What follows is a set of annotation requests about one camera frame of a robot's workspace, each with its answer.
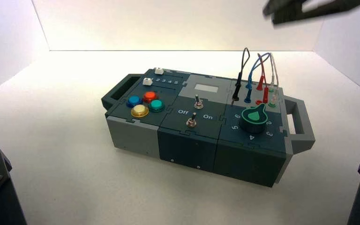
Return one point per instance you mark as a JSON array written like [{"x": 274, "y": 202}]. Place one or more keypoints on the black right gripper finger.
[
  {"x": 307, "y": 14},
  {"x": 282, "y": 6}
]

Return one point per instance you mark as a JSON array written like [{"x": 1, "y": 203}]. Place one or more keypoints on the grey rectangular display window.
[{"x": 206, "y": 88}]

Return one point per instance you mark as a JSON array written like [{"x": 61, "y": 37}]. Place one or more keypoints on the dark rotary knob green pointer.
[{"x": 254, "y": 119}]

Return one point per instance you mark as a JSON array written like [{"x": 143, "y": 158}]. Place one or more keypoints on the white slider knob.
[
  {"x": 158, "y": 70},
  {"x": 147, "y": 81}
]

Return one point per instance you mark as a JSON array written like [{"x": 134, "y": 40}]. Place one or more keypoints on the red round push button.
[{"x": 150, "y": 96}]

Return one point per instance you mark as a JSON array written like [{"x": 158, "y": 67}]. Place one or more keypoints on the green round push button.
[{"x": 156, "y": 105}]

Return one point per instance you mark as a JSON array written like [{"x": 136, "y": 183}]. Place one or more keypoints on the dark teal grey task box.
[{"x": 186, "y": 146}]

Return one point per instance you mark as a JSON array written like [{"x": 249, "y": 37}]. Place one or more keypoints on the blue round push button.
[{"x": 134, "y": 101}]

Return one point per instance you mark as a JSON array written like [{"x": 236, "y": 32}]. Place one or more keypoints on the yellow round push button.
[{"x": 139, "y": 110}]

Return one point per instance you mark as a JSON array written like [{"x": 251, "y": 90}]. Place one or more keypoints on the metal toggle switch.
[
  {"x": 192, "y": 121},
  {"x": 198, "y": 103}
]

